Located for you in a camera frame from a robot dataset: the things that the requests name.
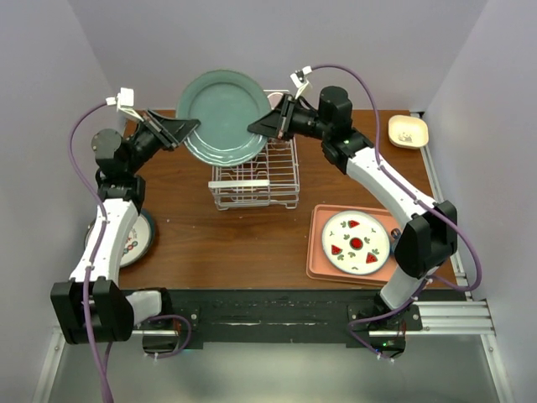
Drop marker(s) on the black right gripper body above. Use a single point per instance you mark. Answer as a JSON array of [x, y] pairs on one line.
[[295, 121]]

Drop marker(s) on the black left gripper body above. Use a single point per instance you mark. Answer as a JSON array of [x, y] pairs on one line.
[[146, 144]]

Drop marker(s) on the dark blue ceramic mug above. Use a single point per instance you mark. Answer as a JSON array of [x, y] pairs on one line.
[[395, 233]]

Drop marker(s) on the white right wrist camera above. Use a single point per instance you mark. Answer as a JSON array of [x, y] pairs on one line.
[[301, 81]]

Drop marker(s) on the purple translucent measuring cup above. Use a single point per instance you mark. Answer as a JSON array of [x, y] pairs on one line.
[[274, 98]]

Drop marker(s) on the plain teal green plate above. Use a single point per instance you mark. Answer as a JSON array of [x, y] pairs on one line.
[[225, 102]]

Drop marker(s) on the cream square panda bowl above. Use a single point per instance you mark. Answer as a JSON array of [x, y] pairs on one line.
[[408, 132]]

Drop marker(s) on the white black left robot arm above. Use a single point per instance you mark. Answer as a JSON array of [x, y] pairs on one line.
[[90, 306]]

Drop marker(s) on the white wire dish rack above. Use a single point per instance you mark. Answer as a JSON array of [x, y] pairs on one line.
[[272, 178]]

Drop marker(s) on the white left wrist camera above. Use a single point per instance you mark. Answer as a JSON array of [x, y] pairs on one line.
[[124, 104]]

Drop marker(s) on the white plate with red lettering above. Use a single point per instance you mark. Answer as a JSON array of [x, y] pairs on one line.
[[138, 243]]

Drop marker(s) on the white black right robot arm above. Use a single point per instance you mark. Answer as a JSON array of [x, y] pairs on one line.
[[427, 240]]

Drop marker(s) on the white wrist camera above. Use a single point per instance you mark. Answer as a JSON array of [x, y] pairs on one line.
[[124, 104], [301, 81]]

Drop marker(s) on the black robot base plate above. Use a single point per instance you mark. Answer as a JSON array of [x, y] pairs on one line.
[[276, 316]]

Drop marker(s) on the pink plastic tray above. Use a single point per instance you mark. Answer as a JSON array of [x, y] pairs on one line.
[[318, 266]]

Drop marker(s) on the white watermelon pattern plate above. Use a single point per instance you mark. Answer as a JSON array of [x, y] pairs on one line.
[[356, 243]]

